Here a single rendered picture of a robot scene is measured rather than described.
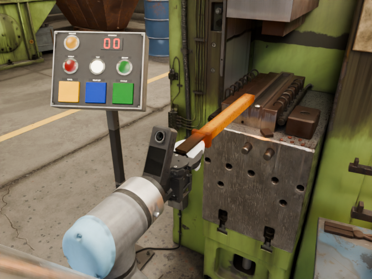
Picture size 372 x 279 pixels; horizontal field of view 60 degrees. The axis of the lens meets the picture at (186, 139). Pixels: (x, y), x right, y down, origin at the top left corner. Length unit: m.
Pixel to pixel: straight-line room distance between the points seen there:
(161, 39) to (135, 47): 4.43
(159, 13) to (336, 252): 4.91
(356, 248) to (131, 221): 0.80
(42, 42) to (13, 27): 0.76
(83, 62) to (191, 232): 1.05
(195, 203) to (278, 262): 0.52
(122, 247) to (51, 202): 1.90
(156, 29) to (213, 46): 4.36
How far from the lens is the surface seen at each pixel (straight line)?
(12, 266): 0.29
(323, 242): 1.14
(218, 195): 1.30
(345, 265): 1.10
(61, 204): 2.37
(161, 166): 0.62
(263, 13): 1.06
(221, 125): 0.83
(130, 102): 1.18
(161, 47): 5.69
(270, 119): 1.13
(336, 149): 1.28
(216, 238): 1.46
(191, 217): 1.76
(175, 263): 1.87
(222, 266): 1.64
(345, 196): 1.38
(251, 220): 1.31
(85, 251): 0.52
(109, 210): 0.54
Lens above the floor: 1.42
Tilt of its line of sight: 29 degrees down
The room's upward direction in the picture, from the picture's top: straight up
